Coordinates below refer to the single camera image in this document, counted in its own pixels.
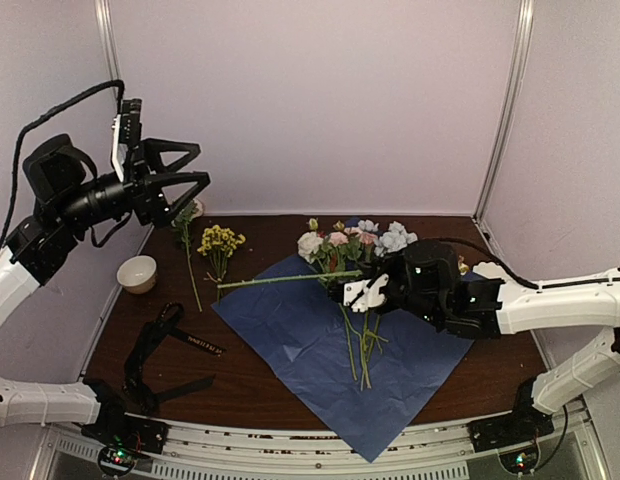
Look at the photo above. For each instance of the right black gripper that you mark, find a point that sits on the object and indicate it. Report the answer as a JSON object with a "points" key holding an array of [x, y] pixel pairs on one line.
{"points": [[373, 269]]}

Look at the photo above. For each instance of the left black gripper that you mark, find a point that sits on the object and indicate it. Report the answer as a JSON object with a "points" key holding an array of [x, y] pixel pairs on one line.
{"points": [[148, 187]]}

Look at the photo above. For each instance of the large pink peony stem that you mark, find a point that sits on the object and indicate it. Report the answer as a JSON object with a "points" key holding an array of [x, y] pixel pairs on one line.
{"points": [[284, 279]]}

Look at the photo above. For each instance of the light blue flower stem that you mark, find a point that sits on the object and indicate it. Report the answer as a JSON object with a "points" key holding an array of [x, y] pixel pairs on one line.
{"points": [[377, 245]]}

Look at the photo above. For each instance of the pink rose stem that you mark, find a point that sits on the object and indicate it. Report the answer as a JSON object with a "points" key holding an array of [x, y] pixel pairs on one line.
{"points": [[360, 322]]}

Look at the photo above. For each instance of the yellow flower bunch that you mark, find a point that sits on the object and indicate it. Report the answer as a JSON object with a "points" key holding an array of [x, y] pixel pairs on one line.
{"points": [[218, 245]]}

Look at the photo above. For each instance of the white rose stem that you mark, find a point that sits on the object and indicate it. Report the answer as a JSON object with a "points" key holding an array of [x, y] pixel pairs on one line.
{"points": [[334, 254]]}

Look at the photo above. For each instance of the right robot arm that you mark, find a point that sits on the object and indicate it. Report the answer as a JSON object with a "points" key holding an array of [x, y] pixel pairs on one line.
{"points": [[423, 279]]}

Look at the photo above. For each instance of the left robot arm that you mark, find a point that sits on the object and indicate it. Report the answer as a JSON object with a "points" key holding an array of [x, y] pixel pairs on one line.
{"points": [[57, 199]]}

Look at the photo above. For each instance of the blue wrapping paper sheet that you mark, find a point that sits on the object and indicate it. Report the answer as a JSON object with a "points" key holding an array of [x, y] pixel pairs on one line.
{"points": [[298, 331]]}

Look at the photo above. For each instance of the scalloped white dish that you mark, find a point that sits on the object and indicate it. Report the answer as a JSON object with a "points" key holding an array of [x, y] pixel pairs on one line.
{"points": [[491, 271]]}

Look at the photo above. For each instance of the small white bowl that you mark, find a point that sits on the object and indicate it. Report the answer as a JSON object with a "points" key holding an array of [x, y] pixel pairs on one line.
{"points": [[137, 275]]}

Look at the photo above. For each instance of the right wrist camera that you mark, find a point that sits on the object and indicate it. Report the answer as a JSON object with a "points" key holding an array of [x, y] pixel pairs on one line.
{"points": [[363, 295]]}

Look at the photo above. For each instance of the left aluminium frame post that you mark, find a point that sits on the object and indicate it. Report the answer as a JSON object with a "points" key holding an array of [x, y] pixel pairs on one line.
{"points": [[106, 30]]}

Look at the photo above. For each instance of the aluminium frame post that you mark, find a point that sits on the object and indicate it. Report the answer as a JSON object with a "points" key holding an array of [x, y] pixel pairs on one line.
{"points": [[106, 30], [517, 70]]}

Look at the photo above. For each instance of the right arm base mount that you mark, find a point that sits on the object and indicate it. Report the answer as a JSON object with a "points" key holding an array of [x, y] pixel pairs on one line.
{"points": [[514, 436]]}

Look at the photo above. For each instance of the right aluminium frame post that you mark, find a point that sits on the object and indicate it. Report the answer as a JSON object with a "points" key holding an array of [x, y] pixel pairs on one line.
{"points": [[517, 70]]}

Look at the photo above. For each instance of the aluminium front rail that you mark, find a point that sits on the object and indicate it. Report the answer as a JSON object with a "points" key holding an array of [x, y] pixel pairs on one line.
{"points": [[441, 450]]}

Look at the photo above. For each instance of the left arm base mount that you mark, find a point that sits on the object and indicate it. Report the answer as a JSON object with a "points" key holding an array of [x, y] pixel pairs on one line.
{"points": [[127, 442]]}

